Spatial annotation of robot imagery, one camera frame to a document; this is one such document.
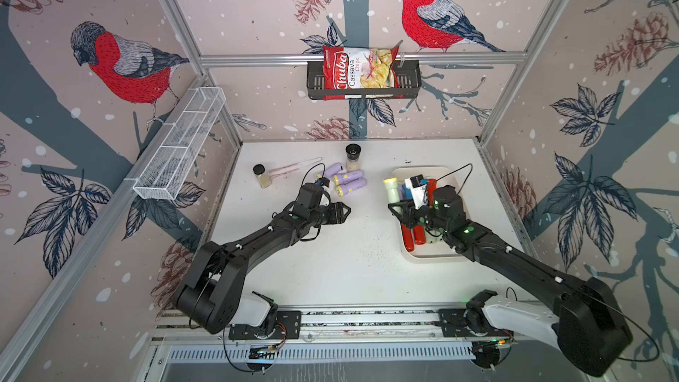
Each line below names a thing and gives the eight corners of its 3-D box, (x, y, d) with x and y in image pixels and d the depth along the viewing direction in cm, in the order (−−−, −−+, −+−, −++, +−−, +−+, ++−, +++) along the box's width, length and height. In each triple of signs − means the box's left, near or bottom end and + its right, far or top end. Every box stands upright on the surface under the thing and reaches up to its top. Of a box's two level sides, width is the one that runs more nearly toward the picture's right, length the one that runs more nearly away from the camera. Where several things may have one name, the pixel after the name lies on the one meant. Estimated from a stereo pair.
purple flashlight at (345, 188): (339, 197, 102) (339, 194, 101) (335, 188, 105) (335, 185, 103) (368, 187, 105) (368, 184, 103) (364, 179, 108) (364, 176, 106)
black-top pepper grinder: (346, 171, 111) (346, 154, 102) (346, 161, 114) (346, 143, 106) (360, 171, 111) (361, 154, 102) (360, 161, 114) (360, 143, 106)
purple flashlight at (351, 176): (340, 184, 106) (339, 181, 104) (337, 177, 108) (337, 174, 107) (363, 178, 108) (364, 175, 106) (361, 172, 110) (361, 169, 109)
